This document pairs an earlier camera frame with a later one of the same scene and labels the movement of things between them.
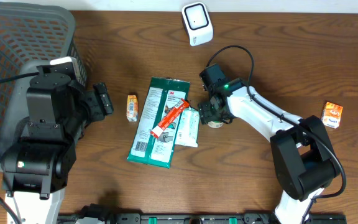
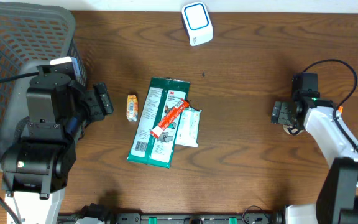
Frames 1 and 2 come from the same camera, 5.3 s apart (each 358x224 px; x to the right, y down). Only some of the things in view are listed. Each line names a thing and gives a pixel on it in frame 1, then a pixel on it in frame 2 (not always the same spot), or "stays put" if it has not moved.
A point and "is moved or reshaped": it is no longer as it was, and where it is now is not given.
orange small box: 132,107 stays put
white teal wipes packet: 188,127 stays put
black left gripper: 97,101 stays put
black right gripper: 206,115 -> 281,112
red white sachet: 182,106 stays put
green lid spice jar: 215,124 is moved or reshaped
